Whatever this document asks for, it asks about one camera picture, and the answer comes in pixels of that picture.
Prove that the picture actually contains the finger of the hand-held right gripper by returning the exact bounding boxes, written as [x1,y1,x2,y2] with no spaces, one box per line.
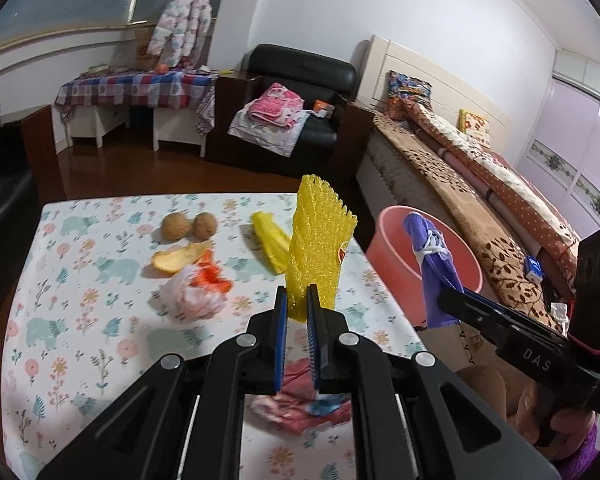
[436,287,511,346]
[460,287,571,341]

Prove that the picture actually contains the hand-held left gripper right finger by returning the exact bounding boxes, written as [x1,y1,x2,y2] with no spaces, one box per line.
[306,284,563,480]

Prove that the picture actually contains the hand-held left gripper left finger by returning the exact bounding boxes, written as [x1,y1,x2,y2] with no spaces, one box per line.
[35,285,288,480]

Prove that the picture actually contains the purple cloth bag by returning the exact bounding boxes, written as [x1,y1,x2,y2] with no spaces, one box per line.
[402,212,463,331]

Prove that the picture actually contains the pink plastic bucket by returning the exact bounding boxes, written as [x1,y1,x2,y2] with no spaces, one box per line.
[367,205,483,328]

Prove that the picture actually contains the yellow foam net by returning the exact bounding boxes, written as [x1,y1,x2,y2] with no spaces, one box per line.
[286,174,358,322]

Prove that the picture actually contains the person's right forearm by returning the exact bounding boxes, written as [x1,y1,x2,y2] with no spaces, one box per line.
[555,422,600,480]

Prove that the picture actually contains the person's right hand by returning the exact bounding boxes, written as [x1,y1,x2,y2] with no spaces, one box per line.
[512,382,598,461]

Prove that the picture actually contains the white crumpled plastic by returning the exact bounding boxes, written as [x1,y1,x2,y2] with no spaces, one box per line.
[550,302,571,333]

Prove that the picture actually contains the crumpled red blue cartoon wrapper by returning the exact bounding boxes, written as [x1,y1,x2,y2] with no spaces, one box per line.
[247,357,353,433]

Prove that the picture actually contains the crumpled white tissue orange bag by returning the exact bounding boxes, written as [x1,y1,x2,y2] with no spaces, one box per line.
[152,250,233,321]

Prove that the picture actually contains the orange dotted floral quilt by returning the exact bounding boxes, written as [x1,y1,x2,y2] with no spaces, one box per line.
[402,97,581,271]

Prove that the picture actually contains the bed with floral bedding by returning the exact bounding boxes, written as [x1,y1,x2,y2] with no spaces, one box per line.
[375,112,568,331]

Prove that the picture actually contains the orange peel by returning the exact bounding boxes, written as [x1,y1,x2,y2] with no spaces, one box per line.
[151,241,214,276]

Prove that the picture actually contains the brown walnut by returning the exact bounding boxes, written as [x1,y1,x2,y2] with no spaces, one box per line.
[192,212,217,239]
[161,212,193,241]

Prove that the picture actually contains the white quilted mattress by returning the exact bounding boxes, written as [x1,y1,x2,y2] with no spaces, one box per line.
[355,132,431,216]

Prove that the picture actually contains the floral bear tablecloth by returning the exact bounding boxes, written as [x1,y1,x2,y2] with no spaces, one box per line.
[2,192,428,480]

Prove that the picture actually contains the yellow floral pillow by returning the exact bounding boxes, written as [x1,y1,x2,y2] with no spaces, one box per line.
[457,109,492,148]

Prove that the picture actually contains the purple wardrobe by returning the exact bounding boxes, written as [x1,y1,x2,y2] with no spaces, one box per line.
[517,50,600,241]

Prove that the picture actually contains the white printed sheet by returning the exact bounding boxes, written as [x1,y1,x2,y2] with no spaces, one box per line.
[227,109,311,157]

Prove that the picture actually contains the colourful cartoon pillow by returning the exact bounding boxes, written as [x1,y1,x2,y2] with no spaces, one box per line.
[385,70,433,121]

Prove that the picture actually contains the white wooden desk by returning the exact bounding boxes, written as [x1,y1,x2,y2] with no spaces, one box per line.
[54,105,206,158]

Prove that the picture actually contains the pink patterned blanket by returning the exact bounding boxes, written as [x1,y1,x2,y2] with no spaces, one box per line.
[246,82,304,128]

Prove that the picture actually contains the cream bed headboard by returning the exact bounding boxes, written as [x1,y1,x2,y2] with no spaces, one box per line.
[357,35,513,131]

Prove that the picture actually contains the black leather armchair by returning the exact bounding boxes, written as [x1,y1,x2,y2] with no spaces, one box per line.
[215,43,376,178]
[0,82,73,266]

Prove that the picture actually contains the checkered tablecloth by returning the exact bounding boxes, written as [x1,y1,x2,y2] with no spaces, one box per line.
[55,67,217,137]

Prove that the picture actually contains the pink white puffer jacket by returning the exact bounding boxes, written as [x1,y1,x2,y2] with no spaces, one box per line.
[146,0,213,63]

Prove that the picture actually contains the window with blue blind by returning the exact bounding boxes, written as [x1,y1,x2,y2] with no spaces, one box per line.
[0,0,231,56]

